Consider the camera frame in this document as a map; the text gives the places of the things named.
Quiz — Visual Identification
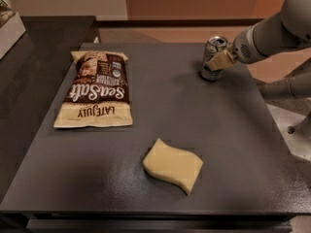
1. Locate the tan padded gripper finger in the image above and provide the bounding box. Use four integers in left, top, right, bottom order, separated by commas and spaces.
206, 50, 236, 71

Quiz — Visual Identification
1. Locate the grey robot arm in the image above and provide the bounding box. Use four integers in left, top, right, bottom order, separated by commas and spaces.
206, 0, 311, 101

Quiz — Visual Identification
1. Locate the brown sea salt chip bag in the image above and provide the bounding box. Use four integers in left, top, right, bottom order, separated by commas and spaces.
54, 50, 133, 128

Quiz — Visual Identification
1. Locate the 7up soda can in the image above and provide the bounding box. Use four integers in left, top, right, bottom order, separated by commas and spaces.
201, 36, 228, 82

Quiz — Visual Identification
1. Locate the yellow wavy sponge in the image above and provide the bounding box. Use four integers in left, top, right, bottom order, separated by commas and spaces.
143, 138, 203, 195

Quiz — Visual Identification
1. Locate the white box at left edge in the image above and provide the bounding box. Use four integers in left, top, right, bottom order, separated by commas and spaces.
0, 0, 26, 59

